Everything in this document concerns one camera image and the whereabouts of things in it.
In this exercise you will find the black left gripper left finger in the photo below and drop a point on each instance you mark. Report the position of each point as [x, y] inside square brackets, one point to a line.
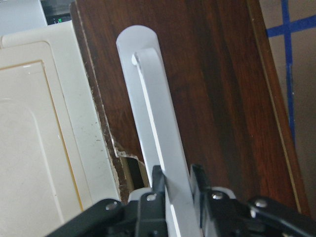
[158, 181]

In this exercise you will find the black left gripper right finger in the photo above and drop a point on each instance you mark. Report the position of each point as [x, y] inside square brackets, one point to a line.
[199, 180]

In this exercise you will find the white drawer handle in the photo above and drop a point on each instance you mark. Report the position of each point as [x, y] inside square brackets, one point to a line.
[156, 124]

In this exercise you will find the dark brown wooden drawer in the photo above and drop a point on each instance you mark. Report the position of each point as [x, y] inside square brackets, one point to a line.
[223, 84]

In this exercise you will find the cream plastic storage box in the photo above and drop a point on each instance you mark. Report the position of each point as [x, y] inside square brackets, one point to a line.
[54, 163]

